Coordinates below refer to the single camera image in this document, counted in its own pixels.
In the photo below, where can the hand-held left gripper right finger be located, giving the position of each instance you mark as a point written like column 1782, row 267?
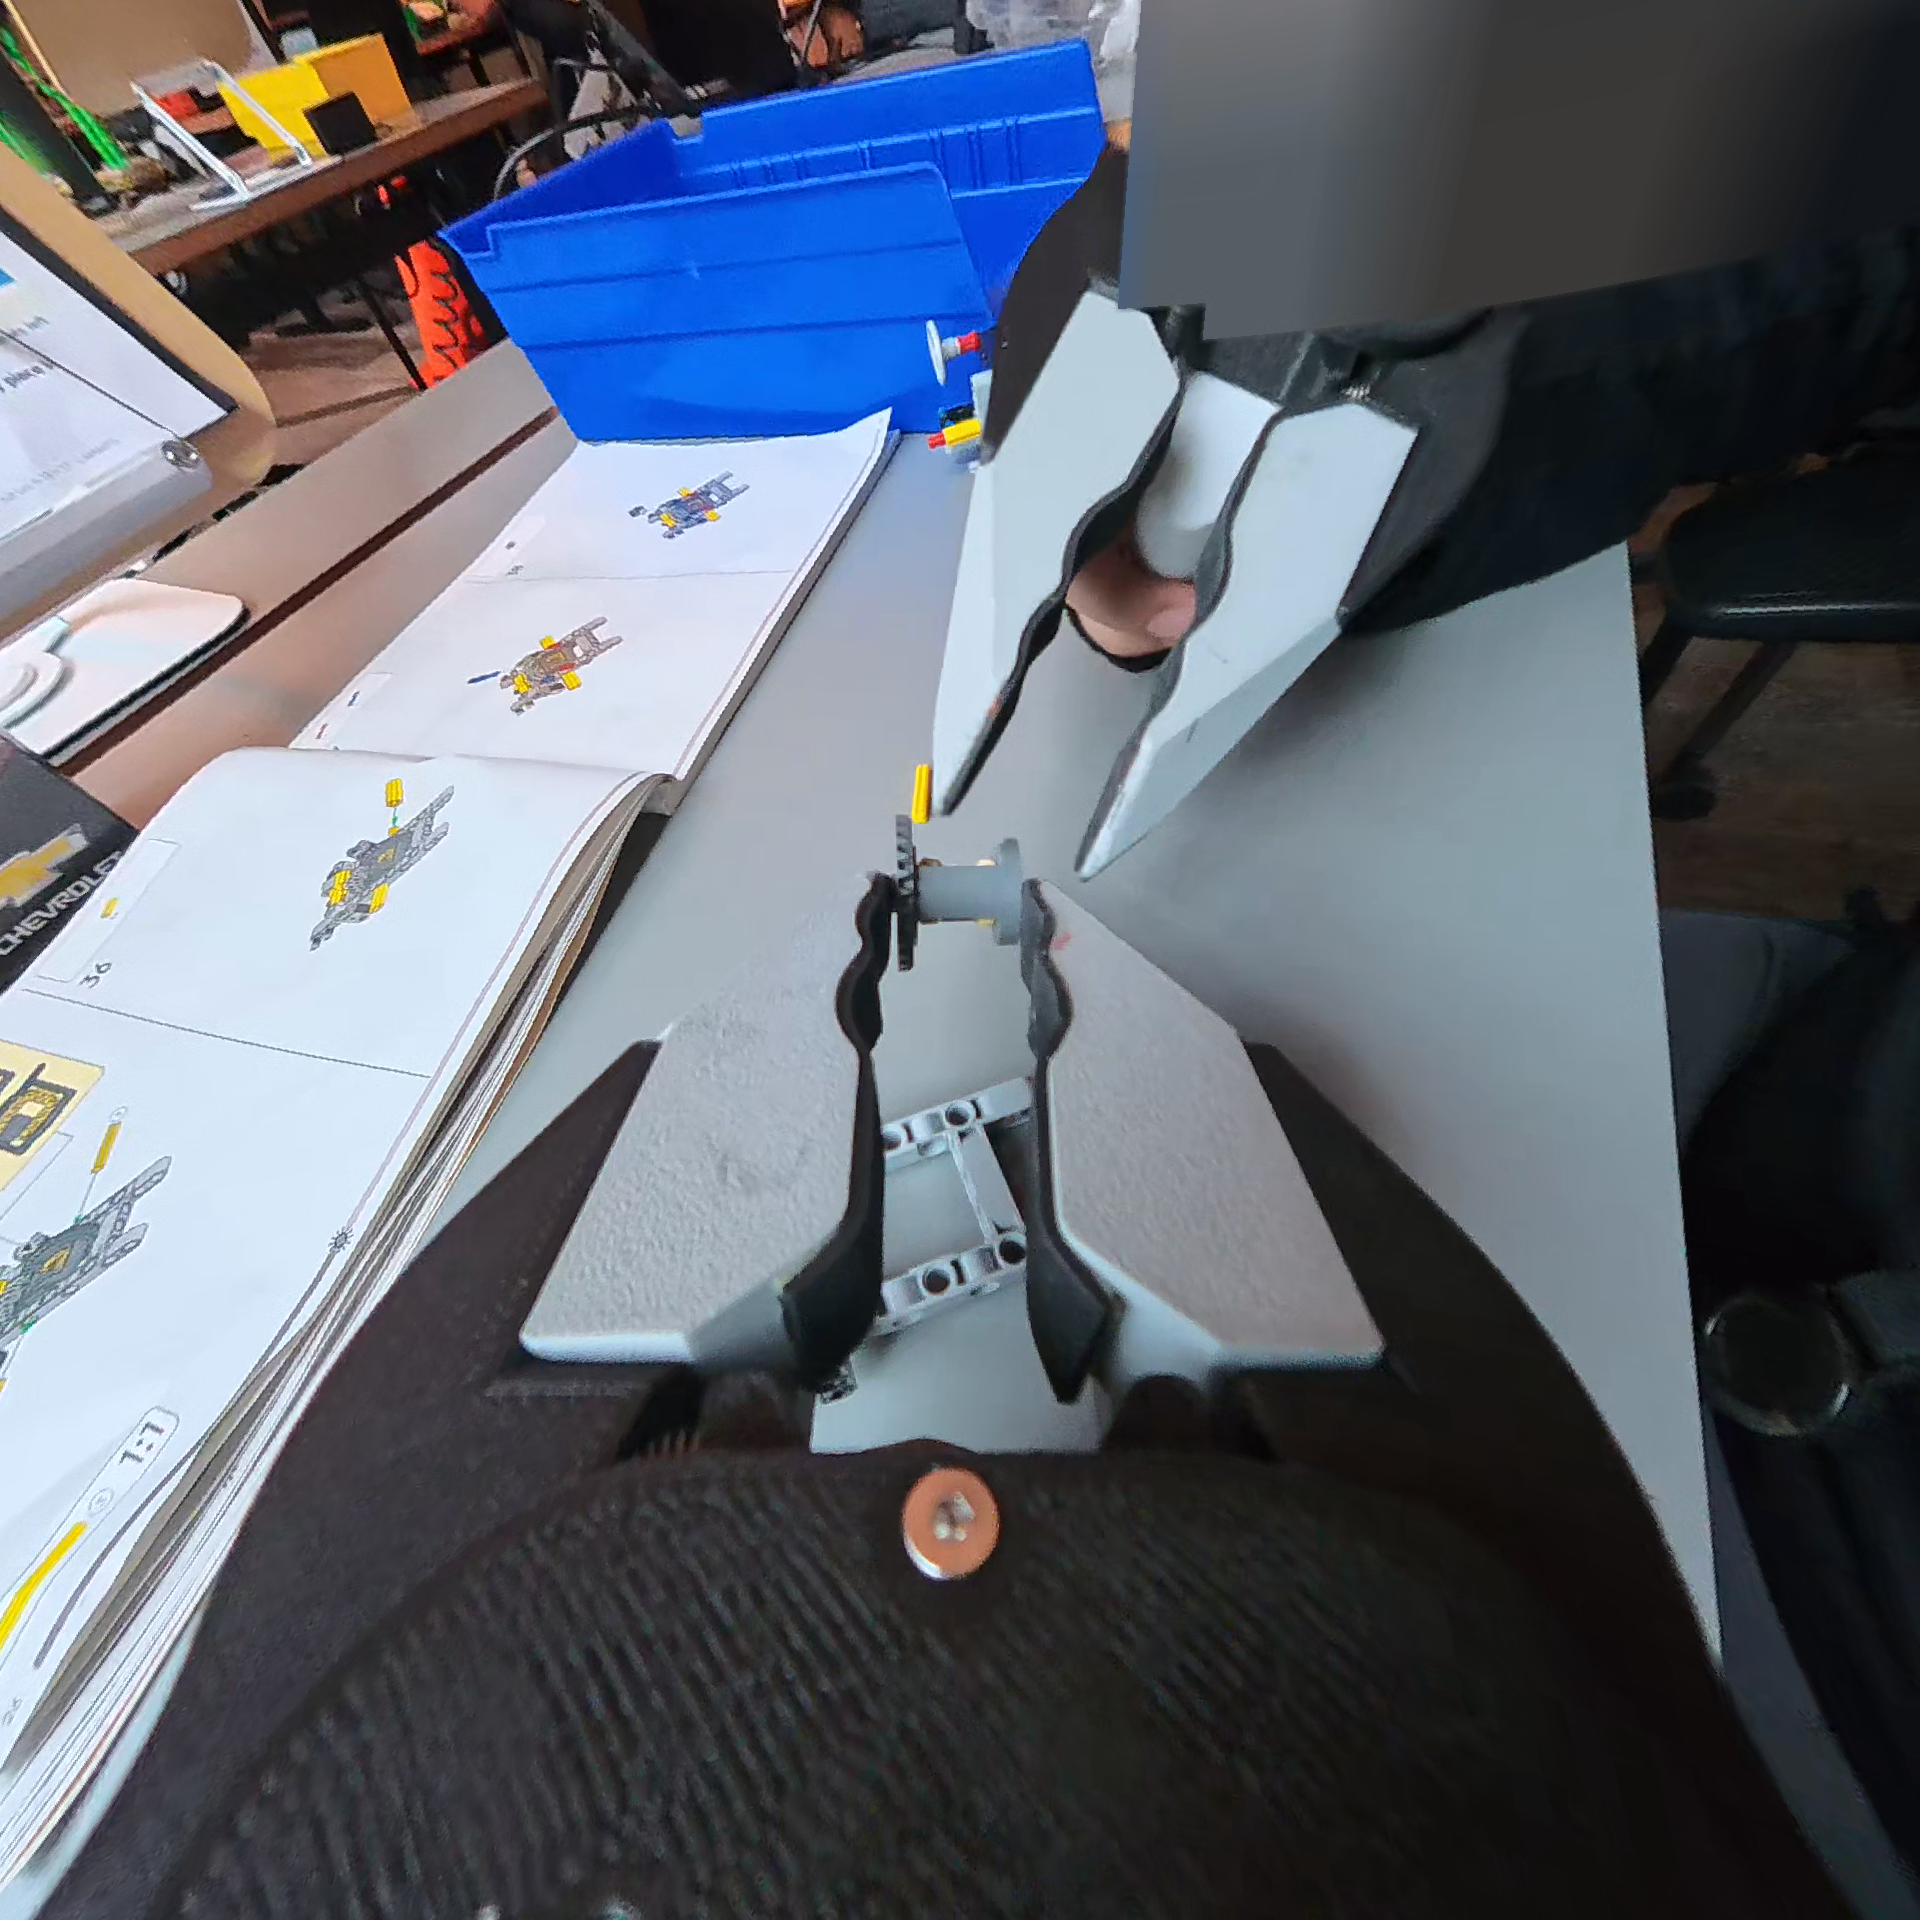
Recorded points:
column 1187, row 1188

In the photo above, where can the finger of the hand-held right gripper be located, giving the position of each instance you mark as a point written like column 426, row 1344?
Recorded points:
column 1049, row 453
column 1289, row 558

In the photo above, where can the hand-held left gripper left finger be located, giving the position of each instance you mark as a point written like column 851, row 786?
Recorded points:
column 720, row 1188

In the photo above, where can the grey lego differential housing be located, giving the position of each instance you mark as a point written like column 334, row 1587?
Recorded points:
column 966, row 893

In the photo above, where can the person's right forearm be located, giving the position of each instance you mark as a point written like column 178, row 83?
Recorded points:
column 1649, row 435

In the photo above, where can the multicolour lego model section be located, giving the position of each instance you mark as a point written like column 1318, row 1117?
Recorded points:
column 961, row 428

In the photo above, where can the lego instruction booklet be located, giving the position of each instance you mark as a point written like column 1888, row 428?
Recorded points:
column 301, row 901

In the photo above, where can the black lego set box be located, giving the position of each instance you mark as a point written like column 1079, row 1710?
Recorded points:
column 38, row 901

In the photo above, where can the person's right hand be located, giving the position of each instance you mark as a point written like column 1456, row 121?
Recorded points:
column 1124, row 617

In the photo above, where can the blue plastic bin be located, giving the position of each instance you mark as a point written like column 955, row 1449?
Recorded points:
column 750, row 303

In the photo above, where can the black office chair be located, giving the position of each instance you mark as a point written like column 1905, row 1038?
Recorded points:
column 1782, row 558

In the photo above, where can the black badge reel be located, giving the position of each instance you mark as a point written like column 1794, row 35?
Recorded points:
column 1777, row 1356

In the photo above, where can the wooden side table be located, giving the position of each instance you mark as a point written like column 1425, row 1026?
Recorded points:
column 375, row 151

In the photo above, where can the yellow box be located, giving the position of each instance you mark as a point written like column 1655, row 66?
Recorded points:
column 345, row 78

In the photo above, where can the white flat tray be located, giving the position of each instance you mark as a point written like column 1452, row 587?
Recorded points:
column 136, row 632

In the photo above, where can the instruction sign stand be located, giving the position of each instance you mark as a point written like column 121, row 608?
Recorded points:
column 90, row 377

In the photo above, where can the beige rounded board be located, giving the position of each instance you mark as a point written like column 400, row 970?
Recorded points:
column 136, row 43

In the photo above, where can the grey lego frame assembly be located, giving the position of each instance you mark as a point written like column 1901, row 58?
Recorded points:
column 943, row 1126

